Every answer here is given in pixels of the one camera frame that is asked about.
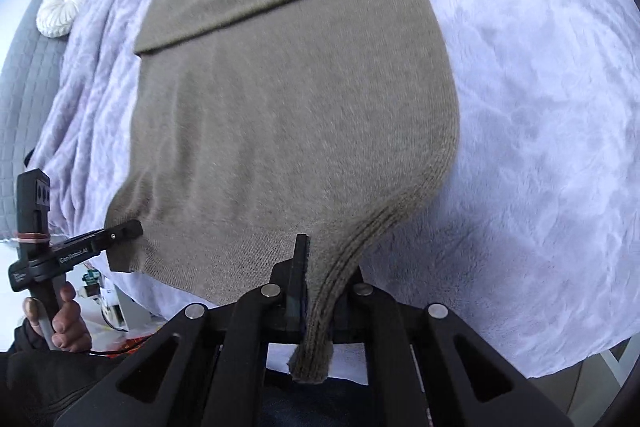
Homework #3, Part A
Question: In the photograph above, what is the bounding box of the olive green knit sweater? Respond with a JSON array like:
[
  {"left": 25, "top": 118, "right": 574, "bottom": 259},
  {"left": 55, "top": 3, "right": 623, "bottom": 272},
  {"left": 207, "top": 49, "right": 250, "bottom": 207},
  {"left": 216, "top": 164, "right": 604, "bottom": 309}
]
[{"left": 106, "top": 0, "right": 459, "bottom": 383}]

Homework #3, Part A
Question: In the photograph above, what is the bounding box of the person's left hand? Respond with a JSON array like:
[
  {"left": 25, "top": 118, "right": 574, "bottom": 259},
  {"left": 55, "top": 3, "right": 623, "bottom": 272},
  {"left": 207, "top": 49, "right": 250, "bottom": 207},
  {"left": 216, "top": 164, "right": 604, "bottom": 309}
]
[{"left": 50, "top": 282, "right": 92, "bottom": 352}]

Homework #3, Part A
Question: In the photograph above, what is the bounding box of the grey quilted headboard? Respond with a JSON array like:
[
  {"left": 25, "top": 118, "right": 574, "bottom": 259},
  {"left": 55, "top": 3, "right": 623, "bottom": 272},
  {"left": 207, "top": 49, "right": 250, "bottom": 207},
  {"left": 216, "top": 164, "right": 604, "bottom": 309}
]
[{"left": 1, "top": 0, "right": 67, "bottom": 243}]

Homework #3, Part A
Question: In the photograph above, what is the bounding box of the lavender plush bed blanket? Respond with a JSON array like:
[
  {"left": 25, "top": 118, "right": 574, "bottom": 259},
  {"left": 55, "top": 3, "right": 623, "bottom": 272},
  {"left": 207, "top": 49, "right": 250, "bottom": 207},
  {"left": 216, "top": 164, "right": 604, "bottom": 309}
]
[{"left": 30, "top": 0, "right": 639, "bottom": 377}]

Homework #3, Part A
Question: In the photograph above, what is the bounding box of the white round pleated cushion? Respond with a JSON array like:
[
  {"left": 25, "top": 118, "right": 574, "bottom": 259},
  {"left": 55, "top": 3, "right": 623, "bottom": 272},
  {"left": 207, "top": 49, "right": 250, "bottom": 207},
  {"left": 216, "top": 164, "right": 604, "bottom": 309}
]
[{"left": 36, "top": 0, "right": 86, "bottom": 38}]

